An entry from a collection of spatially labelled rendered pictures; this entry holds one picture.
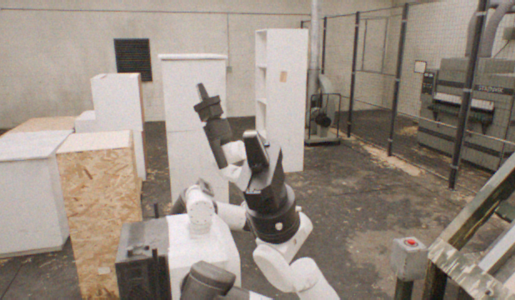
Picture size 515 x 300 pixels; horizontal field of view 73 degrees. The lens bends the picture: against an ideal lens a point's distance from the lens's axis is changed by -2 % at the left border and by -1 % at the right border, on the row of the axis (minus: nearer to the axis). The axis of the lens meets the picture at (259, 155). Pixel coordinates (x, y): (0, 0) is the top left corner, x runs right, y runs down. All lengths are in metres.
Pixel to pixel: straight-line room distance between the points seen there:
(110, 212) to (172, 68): 1.41
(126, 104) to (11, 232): 2.11
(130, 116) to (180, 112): 1.83
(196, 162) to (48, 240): 1.53
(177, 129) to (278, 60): 2.14
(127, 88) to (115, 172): 2.77
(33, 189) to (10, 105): 6.29
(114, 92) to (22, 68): 4.81
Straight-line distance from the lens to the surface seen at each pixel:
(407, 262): 1.85
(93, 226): 2.47
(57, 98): 9.49
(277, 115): 5.05
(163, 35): 9.11
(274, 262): 0.65
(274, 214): 0.58
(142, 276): 0.93
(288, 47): 5.00
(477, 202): 2.04
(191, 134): 3.33
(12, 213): 3.77
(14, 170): 3.61
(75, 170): 2.34
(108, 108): 5.05
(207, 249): 0.89
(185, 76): 3.24
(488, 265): 1.88
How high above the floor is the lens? 1.84
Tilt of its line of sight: 18 degrees down
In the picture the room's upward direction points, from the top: straight up
